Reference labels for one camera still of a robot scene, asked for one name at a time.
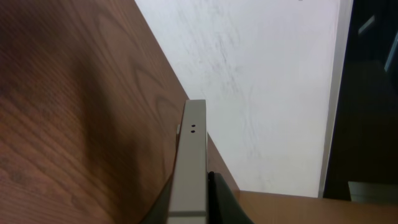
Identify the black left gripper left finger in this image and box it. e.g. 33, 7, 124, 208
140, 177, 172, 224

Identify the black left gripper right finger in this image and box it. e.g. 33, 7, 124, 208
208, 171, 253, 224

